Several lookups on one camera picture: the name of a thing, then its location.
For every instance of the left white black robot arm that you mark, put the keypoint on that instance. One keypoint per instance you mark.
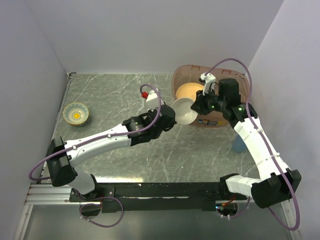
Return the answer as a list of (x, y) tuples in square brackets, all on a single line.
[(66, 156)]

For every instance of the cream ceramic bowl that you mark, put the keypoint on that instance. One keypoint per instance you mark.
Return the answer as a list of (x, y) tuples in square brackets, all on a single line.
[(184, 115)]

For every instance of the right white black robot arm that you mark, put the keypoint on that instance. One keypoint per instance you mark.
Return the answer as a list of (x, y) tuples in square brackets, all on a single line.
[(276, 181)]

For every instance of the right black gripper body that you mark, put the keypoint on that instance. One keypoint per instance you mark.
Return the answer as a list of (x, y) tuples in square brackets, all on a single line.
[(209, 102)]

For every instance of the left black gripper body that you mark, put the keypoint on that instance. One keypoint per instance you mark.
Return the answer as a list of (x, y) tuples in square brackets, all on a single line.
[(170, 125)]

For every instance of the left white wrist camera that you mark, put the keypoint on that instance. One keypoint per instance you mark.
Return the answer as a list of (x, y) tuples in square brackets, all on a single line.
[(151, 99)]

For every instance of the translucent pink plastic bin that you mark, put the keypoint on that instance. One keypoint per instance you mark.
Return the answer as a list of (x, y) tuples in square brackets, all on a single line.
[(190, 74)]

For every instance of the blue plastic cup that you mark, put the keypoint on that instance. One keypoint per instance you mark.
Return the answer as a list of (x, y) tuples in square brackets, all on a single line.
[(238, 145)]

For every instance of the yellow orange plate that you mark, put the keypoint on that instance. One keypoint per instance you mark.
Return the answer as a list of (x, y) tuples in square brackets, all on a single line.
[(189, 90)]

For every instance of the blue yellow patterned bowl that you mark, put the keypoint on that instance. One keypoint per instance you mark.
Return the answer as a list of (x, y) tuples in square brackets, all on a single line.
[(76, 114)]

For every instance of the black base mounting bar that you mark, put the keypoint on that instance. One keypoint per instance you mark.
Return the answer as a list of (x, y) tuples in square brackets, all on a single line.
[(112, 197)]

